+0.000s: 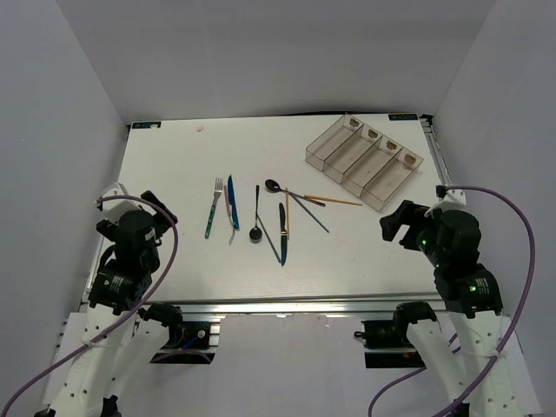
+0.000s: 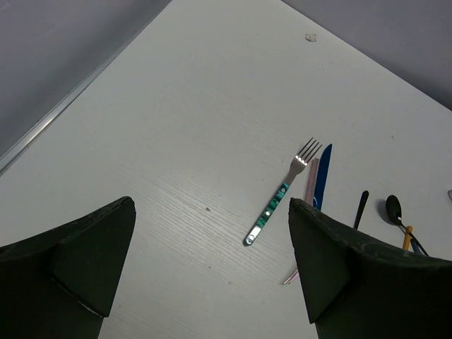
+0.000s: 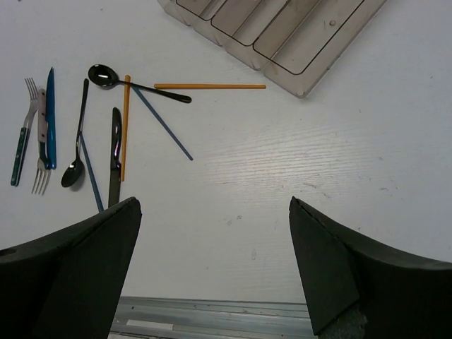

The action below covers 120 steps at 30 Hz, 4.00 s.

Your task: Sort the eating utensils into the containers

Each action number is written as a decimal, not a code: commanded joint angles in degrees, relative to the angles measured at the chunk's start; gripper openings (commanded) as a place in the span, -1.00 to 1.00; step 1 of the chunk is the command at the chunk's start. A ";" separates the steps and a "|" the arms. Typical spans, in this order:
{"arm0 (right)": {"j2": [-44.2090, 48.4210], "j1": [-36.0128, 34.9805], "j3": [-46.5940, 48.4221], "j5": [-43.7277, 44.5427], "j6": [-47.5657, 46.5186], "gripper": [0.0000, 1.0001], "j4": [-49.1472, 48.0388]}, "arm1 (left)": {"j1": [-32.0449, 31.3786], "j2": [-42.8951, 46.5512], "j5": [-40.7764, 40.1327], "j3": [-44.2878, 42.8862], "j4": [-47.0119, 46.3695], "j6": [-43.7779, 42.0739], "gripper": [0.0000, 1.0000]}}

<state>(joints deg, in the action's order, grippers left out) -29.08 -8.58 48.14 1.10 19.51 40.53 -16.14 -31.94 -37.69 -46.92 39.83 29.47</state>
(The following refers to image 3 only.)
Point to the orange chopstick upright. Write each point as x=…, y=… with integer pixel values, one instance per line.
x=127, y=89

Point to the orange chopstick crosswise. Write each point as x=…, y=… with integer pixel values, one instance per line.
x=205, y=86

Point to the blue knife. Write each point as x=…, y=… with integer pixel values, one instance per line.
x=51, y=123

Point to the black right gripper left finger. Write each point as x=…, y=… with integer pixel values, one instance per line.
x=67, y=284

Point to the pink handled fork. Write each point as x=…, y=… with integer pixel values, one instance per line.
x=43, y=171

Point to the aluminium table edge rail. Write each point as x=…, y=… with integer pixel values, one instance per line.
x=142, y=317

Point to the blue chopstick lower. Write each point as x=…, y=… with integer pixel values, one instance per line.
x=91, y=175

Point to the smoky clear divided organizer tray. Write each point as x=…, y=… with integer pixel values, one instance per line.
x=292, y=43

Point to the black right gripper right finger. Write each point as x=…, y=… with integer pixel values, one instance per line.
x=357, y=287

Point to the black steak knife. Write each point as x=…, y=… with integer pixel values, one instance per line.
x=115, y=165

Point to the green handled fork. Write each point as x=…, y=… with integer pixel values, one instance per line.
x=25, y=132

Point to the black spoon long handle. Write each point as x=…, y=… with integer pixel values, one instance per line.
x=75, y=169

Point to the black spoon near tray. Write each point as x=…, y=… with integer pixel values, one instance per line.
x=106, y=77

